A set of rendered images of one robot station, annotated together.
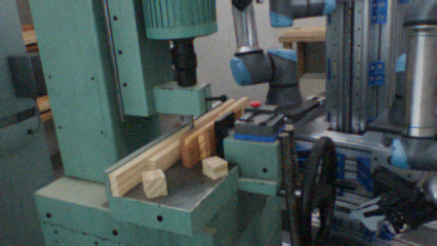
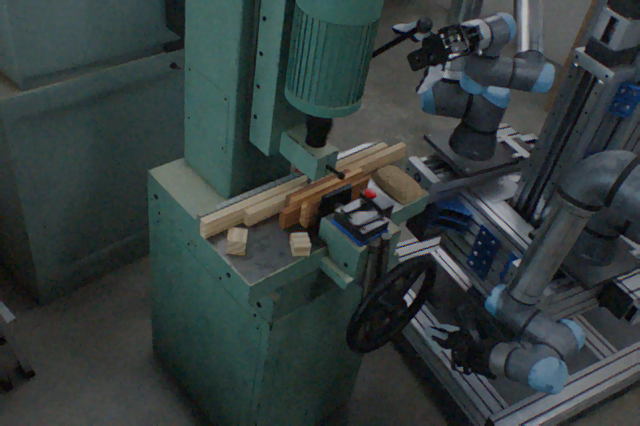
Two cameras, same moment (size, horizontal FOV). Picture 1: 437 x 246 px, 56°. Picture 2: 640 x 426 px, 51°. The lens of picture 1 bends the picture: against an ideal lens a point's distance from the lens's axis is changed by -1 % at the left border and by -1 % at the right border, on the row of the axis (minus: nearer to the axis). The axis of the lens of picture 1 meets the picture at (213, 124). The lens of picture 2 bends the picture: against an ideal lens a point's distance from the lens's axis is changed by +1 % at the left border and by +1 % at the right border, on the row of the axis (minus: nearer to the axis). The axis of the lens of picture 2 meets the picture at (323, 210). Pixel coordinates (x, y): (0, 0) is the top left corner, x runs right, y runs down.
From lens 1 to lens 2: 0.75 m
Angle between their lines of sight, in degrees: 25
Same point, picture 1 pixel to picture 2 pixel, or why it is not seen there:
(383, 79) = not seen: hidden behind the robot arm
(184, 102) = (304, 162)
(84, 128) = (208, 133)
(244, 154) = (334, 241)
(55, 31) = (202, 33)
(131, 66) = (264, 105)
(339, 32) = (566, 101)
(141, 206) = (218, 257)
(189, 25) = (322, 106)
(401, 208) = (462, 351)
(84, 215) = (184, 217)
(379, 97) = not seen: hidden behind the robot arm
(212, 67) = not seen: outside the picture
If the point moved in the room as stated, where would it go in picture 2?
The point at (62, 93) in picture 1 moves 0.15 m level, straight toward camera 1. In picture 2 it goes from (197, 91) to (188, 124)
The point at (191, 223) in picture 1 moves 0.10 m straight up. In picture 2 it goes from (249, 294) to (252, 262)
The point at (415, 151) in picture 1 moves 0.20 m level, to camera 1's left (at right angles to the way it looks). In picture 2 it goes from (506, 309) to (422, 278)
